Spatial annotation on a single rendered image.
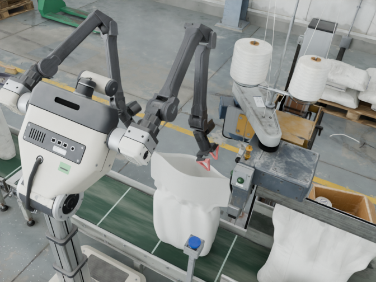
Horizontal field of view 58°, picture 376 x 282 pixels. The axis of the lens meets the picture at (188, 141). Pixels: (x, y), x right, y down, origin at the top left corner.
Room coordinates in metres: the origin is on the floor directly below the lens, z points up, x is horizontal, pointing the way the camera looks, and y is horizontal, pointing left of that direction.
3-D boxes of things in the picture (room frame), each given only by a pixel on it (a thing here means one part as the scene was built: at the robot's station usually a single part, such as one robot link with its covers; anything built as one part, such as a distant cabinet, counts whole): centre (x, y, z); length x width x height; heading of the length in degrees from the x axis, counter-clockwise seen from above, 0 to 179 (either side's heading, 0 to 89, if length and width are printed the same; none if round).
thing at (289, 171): (1.08, -0.40, 1.21); 0.30 x 0.25 x 0.30; 66
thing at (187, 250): (0.96, -0.08, 0.81); 0.08 x 0.08 x 0.06; 66
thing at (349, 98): (3.72, -1.72, 0.20); 0.67 x 0.44 x 0.15; 66
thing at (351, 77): (3.71, -1.74, 0.44); 0.66 x 0.42 x 0.14; 63
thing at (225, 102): (1.53, -0.19, 1.25); 0.10 x 0.08 x 0.12; 1
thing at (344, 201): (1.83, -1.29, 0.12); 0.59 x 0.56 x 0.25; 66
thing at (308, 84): (1.29, -0.48, 1.61); 0.15 x 0.14 x 0.17; 66
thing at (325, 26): (1.49, -0.54, 1.76); 0.12 x 0.11 x 0.01; 156
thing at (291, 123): (1.41, -0.50, 1.18); 0.34 x 0.25 x 0.31; 156
